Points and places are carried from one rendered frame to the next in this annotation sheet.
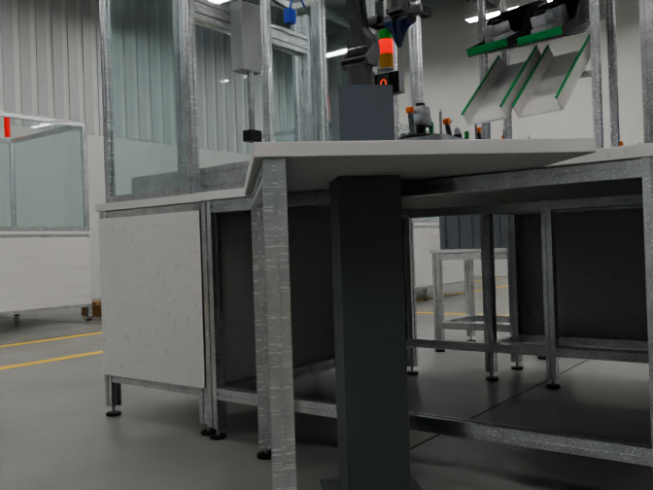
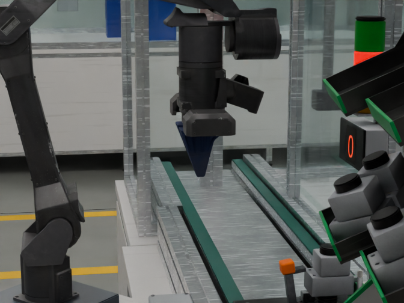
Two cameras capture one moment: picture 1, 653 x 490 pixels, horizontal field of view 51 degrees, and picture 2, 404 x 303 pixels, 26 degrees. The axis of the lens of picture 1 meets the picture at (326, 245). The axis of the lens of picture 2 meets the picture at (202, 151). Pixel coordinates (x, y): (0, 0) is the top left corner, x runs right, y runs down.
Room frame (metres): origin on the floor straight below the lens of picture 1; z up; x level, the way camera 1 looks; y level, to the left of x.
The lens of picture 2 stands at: (1.14, -1.02, 1.50)
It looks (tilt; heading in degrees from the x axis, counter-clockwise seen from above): 12 degrees down; 44
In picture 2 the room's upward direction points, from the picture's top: straight up
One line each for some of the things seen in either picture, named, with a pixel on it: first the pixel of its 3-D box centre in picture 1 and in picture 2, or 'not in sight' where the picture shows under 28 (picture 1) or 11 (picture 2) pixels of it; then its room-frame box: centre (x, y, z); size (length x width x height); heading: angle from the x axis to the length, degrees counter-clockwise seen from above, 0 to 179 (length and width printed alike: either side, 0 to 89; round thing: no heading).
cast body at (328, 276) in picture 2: (422, 115); (335, 268); (2.16, -0.31, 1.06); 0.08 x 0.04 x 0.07; 143
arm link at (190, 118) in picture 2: (397, 7); (200, 92); (1.96, -0.23, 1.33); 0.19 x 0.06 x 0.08; 53
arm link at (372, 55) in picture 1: (359, 56); (47, 233); (1.80, -0.10, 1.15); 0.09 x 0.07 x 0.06; 54
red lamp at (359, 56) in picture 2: (386, 47); (368, 66); (2.36, -0.23, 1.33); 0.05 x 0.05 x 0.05
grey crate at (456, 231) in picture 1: (499, 228); not in sight; (4.16, -1.05, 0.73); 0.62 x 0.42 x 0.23; 53
